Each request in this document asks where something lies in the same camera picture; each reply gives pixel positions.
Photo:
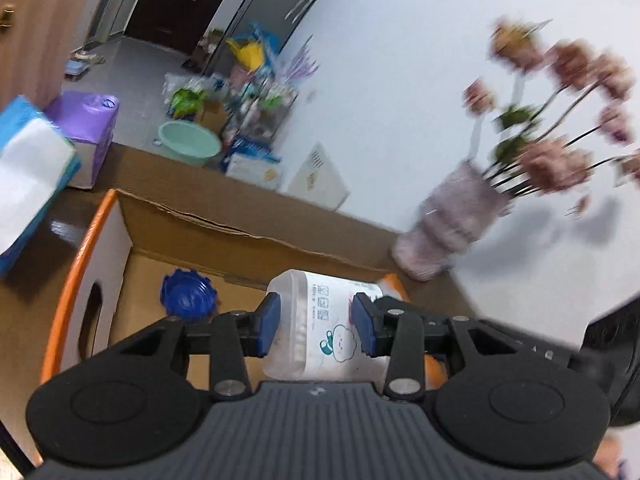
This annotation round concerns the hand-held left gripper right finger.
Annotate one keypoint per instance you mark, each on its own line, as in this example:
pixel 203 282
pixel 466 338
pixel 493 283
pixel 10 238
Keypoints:
pixel 362 325

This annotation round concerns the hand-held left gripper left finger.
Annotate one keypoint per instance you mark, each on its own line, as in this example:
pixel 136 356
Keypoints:
pixel 267 322

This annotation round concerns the clear plastic bottle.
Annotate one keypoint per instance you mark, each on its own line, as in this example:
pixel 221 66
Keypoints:
pixel 310 330

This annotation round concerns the cardboard box with orange edge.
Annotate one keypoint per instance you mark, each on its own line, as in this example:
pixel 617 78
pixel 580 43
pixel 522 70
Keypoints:
pixel 200 245

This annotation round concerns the pink ceramic vase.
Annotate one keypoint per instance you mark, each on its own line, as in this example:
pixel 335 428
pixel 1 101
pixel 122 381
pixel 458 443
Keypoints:
pixel 450 220

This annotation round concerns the blue white carton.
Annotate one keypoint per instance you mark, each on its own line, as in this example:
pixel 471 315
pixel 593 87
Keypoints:
pixel 250 162

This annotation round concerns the green plastic basin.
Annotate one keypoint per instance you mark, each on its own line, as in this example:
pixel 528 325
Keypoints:
pixel 190 142

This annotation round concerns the dried pink roses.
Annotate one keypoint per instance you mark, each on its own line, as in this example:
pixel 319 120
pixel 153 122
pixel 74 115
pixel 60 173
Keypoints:
pixel 552 160

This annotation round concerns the small cardboard box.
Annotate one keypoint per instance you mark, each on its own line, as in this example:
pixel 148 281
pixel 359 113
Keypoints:
pixel 212 115

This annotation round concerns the green snack bag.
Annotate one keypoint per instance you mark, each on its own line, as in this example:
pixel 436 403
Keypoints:
pixel 187 100

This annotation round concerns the purple tissue pack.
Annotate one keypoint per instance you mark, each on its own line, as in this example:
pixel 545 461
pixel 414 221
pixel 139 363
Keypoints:
pixel 85 120

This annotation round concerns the blue tissue pack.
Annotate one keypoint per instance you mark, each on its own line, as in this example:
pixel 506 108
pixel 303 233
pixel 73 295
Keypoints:
pixel 25 180

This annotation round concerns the blue plastic bag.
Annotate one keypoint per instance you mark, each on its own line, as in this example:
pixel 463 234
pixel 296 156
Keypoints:
pixel 267 40

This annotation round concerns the pair of shoes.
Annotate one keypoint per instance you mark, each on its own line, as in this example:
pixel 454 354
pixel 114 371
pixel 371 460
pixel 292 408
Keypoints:
pixel 87 56

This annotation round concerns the dark brown entrance door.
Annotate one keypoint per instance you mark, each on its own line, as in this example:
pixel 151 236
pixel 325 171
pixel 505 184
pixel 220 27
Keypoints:
pixel 165 0

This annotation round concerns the pink ribbed suitcase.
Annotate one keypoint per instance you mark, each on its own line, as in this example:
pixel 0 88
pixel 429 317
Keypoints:
pixel 40 20

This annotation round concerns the purple wall decoration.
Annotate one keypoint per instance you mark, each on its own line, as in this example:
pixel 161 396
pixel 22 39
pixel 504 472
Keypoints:
pixel 300 65

